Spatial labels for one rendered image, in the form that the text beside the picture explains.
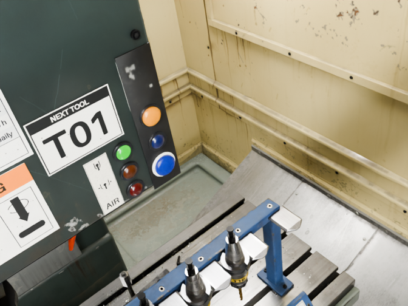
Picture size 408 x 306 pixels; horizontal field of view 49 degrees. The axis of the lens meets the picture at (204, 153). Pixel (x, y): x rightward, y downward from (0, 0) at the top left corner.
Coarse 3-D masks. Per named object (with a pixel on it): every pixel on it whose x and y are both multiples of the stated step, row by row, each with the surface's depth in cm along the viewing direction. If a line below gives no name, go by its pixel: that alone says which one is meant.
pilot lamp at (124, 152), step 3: (120, 147) 53; (123, 147) 53; (126, 147) 53; (129, 147) 54; (120, 150) 53; (123, 150) 53; (126, 150) 53; (129, 150) 54; (117, 153) 53; (120, 153) 53; (123, 153) 53; (126, 153) 53; (129, 153) 54; (117, 156) 53; (120, 156) 53; (123, 156) 53; (126, 156) 54; (120, 159) 53; (123, 159) 54
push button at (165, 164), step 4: (164, 156) 58; (168, 156) 58; (160, 160) 58; (164, 160) 58; (168, 160) 58; (172, 160) 59; (156, 164) 58; (160, 164) 58; (164, 164) 58; (168, 164) 58; (172, 164) 59; (156, 168) 58; (160, 168) 58; (164, 168) 58; (168, 168) 59; (172, 168) 59; (160, 172) 58; (164, 172) 59; (168, 172) 59
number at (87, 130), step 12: (96, 108) 48; (108, 108) 50; (72, 120) 47; (84, 120) 48; (96, 120) 49; (108, 120) 50; (72, 132) 48; (84, 132) 49; (96, 132) 50; (108, 132) 51; (72, 144) 49; (84, 144) 50
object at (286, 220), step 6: (282, 210) 107; (288, 210) 107; (270, 216) 106; (276, 216) 106; (282, 216) 106; (288, 216) 105; (294, 216) 105; (276, 222) 104; (282, 222) 104; (288, 222) 104; (294, 222) 104; (300, 222) 103; (282, 228) 103; (288, 228) 103; (294, 228) 102
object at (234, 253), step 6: (228, 246) 93; (234, 246) 93; (240, 246) 94; (228, 252) 94; (234, 252) 93; (240, 252) 94; (228, 258) 95; (234, 258) 94; (240, 258) 95; (228, 264) 96; (234, 264) 95; (240, 264) 96
